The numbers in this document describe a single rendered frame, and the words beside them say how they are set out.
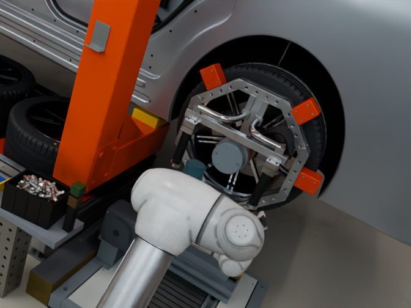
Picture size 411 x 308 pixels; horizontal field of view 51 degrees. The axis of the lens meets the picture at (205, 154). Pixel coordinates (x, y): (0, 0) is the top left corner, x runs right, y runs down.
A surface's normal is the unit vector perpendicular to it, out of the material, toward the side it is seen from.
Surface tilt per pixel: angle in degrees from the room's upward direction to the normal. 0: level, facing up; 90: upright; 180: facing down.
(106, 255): 90
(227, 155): 90
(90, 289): 0
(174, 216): 62
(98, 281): 0
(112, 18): 90
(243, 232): 52
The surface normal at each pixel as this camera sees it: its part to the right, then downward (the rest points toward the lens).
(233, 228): 0.15, -0.18
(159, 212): -0.24, -0.22
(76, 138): -0.36, 0.28
